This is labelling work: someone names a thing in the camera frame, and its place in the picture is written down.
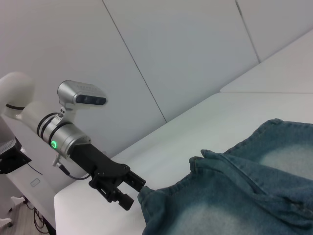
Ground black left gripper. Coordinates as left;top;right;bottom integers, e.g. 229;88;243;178
70;143;147;212

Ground blue denim shorts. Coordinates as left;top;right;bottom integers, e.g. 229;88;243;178
136;118;313;235

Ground black flat stand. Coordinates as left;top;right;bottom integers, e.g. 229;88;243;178
0;137;32;175

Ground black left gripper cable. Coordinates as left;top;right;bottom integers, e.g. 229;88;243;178
52;156;91;181

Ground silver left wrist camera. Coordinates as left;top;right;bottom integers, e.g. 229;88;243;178
57;80;108;116

